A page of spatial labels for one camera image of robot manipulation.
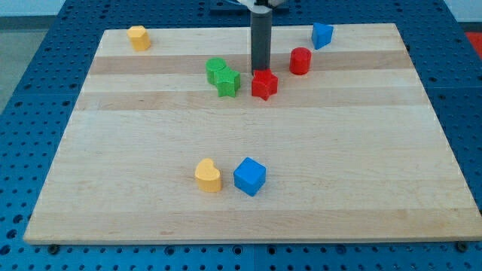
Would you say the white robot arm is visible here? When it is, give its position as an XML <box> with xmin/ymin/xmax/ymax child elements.
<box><xmin>237</xmin><ymin>0</ymin><xmax>287</xmax><ymax>8</ymax></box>

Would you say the yellow hexagon block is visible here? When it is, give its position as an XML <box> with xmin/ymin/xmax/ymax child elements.
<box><xmin>127</xmin><ymin>26</ymin><xmax>151</xmax><ymax>51</ymax></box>

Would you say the red cylinder block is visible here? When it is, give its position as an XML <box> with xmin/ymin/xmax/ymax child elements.
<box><xmin>289</xmin><ymin>47</ymin><xmax>312</xmax><ymax>75</ymax></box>

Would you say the red star block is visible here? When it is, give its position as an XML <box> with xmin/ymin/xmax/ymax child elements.
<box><xmin>251</xmin><ymin>69</ymin><xmax>278</xmax><ymax>101</ymax></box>

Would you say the green cylinder block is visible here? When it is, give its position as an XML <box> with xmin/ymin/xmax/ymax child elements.
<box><xmin>205</xmin><ymin>57</ymin><xmax>227</xmax><ymax>85</ymax></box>

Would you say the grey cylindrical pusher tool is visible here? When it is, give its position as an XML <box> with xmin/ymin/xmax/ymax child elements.
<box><xmin>250</xmin><ymin>5</ymin><xmax>273</xmax><ymax>72</ymax></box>

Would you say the blue cube block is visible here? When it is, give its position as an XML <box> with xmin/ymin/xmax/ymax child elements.
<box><xmin>233</xmin><ymin>157</ymin><xmax>267</xmax><ymax>196</ymax></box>

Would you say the yellow heart block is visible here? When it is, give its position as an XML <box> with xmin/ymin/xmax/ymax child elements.
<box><xmin>194</xmin><ymin>158</ymin><xmax>222</xmax><ymax>193</ymax></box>

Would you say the green star block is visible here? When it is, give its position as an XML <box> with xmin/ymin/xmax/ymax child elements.
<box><xmin>214</xmin><ymin>67</ymin><xmax>240</xmax><ymax>97</ymax></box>

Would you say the blue triangle block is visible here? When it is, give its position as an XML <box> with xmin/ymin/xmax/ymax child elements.
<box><xmin>311</xmin><ymin>23</ymin><xmax>334</xmax><ymax>50</ymax></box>

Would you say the wooden board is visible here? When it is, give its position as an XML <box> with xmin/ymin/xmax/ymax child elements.
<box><xmin>24</xmin><ymin>23</ymin><xmax>481</xmax><ymax>245</ymax></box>

